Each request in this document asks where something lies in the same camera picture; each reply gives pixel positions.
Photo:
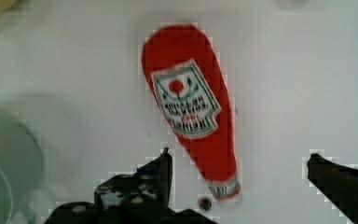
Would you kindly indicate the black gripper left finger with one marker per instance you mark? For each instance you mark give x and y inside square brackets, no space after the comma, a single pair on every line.
[140,198]

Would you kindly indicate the green mug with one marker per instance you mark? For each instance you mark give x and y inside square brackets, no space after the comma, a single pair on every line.
[21,168]

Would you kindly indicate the red ketchup bottle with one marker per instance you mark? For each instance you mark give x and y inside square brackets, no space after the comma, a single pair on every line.
[185,78]

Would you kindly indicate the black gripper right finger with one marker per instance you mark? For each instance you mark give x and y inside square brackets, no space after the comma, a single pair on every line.
[338,183]

